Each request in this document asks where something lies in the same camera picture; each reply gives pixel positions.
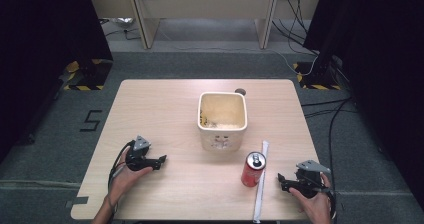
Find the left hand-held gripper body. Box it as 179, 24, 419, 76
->
125, 135, 156, 172

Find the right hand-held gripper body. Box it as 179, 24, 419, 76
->
289, 159, 332, 199

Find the person's left hand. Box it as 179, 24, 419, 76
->
109, 146, 154, 202

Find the person's right hand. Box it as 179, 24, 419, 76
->
288, 171, 335, 224

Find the white paper-wrapped straw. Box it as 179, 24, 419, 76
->
251, 140, 271, 224

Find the red drink can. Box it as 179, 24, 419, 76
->
240, 151, 268, 188

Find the grey tape strip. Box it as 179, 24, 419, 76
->
65, 195, 90, 209

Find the cream square plastic bin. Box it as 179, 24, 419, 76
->
196, 91, 249, 153

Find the stand base with striped tape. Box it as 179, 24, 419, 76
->
292, 61, 343, 91
62, 58, 114, 92

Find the black curtain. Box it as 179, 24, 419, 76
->
0, 0, 114, 165
302, 0, 424, 212

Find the left hand-held gripper cable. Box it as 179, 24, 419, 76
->
106, 140, 135, 215

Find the hand-held gripper cable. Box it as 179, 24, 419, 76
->
106, 140, 135, 215
327, 178, 338, 220

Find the right hand-held gripper cable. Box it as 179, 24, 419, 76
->
327, 178, 338, 220

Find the black floor cable bundle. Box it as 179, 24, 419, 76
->
271, 0, 359, 185

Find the beige desk frame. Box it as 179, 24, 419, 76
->
124, 0, 282, 51

